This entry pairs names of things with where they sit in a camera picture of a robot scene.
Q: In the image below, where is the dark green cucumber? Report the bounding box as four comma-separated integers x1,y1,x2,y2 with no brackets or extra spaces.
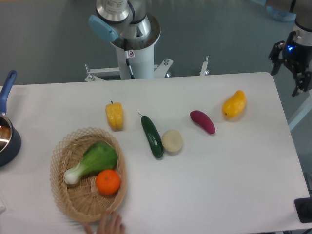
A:
138,112,164,160

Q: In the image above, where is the person's hand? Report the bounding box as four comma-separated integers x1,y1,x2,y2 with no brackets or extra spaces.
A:
96,212,125,234

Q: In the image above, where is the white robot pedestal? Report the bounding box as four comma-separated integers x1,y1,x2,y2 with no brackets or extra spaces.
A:
114,45,154,80

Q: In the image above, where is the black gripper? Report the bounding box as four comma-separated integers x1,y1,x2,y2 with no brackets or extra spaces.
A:
268,31,312,97

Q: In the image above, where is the blue saucepan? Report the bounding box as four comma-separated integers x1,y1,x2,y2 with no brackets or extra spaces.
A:
0,70,21,167

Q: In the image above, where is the yellow mango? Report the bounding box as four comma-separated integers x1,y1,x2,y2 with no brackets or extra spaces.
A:
222,90,247,118

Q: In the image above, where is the woven wicker basket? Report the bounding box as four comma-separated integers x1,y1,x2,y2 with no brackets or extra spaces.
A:
50,127,127,223

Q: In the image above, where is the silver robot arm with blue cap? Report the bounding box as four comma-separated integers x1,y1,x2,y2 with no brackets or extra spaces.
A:
88,0,160,51

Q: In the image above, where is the orange fruit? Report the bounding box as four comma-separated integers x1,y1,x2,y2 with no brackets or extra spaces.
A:
96,169,121,195

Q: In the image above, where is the green bok choy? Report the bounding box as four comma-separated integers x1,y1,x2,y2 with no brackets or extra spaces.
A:
64,142,118,185

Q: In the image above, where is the black cable on pedestal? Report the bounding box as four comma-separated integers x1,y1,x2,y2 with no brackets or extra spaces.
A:
123,38,136,80

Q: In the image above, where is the white metal base frame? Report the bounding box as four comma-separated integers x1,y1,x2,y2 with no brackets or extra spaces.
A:
84,55,210,82

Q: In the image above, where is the yellow bell pepper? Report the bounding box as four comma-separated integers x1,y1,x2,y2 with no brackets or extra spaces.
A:
105,101,124,131

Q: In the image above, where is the black device at table edge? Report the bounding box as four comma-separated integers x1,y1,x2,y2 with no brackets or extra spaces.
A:
294,197,312,223

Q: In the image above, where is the purple sweet potato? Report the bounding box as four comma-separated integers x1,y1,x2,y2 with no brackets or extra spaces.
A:
190,110,216,135

